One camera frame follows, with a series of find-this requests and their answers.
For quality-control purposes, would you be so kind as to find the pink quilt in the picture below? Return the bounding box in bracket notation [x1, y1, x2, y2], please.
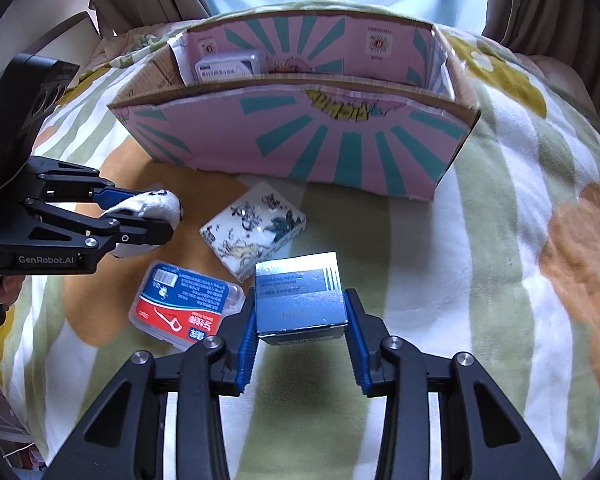
[525, 52, 593, 106]

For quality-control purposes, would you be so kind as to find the white black sock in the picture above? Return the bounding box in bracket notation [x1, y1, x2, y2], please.
[102, 189, 186, 258]

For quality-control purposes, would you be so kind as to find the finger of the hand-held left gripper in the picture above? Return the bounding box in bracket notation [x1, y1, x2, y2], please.
[25, 200, 174, 262]
[30, 157, 147, 212]

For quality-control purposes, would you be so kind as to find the floral tissue packet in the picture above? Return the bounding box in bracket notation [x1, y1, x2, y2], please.
[200, 182, 307, 283]

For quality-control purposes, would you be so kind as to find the red label floss box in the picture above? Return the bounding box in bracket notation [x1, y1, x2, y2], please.
[129, 260, 246, 352]

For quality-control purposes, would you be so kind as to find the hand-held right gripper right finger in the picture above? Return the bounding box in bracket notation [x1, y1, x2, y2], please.
[344, 287, 553, 480]

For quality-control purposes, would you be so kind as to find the person's left hand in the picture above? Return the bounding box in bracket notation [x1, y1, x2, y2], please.
[0, 275, 25, 307]

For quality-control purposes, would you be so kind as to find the beige furniture panel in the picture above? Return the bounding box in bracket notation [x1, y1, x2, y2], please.
[0, 10, 101, 106]

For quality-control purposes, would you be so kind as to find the striped flower blanket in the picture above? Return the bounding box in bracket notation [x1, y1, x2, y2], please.
[0, 2, 600, 480]

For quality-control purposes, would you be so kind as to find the clear box with white label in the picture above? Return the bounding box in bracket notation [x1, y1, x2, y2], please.
[194, 50, 263, 83]

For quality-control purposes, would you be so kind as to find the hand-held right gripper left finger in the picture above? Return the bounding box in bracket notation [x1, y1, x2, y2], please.
[42, 287, 258, 480]

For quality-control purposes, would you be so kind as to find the pink printed cardboard box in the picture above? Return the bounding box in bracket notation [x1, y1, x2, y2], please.
[107, 9, 482, 203]

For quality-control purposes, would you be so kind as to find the small blue box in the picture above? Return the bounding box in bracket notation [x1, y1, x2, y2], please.
[254, 252, 350, 347]

